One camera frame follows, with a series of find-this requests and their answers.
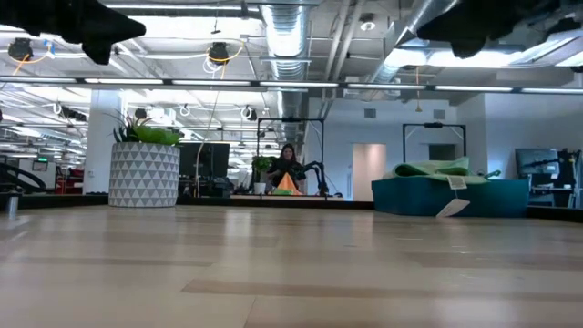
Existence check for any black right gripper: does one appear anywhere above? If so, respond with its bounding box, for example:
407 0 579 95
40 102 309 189
416 0 518 59

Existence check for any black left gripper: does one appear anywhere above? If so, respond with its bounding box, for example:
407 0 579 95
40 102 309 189
34 0 147 66

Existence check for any pale green microfiber towel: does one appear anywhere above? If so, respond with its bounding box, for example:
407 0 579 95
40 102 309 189
382 157 502 219

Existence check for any black ceiling-hung device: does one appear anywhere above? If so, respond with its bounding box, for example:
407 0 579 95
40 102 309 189
208 41 231 65
7 37 34 61

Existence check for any succulent in patterned white pot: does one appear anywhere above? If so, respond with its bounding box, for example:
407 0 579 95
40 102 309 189
107 111 183 209

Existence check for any black computer monitor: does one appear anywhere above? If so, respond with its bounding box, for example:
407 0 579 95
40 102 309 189
178 142 231 179
515 148 560 177

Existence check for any overhead light bar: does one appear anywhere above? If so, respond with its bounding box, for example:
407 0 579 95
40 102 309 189
0 75 583 96

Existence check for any teal storage bin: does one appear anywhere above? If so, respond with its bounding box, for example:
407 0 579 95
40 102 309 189
371 176 532 219

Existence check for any small plant in white pot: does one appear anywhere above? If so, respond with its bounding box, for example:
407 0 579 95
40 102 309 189
251 155 274 196

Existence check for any person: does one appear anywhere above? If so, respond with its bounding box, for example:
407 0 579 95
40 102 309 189
266 143 307 192

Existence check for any orange cone object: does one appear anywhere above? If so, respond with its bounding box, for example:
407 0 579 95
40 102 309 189
275 172 304 196

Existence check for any silver ventilation duct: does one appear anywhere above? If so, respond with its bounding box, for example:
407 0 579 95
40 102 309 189
259 0 315 138
363 0 461 92

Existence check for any distant black rig frame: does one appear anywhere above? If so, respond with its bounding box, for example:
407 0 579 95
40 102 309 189
256 117 325 197
402 121 467 165

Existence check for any silver metal post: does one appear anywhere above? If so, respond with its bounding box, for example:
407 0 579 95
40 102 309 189
5 190 20 220

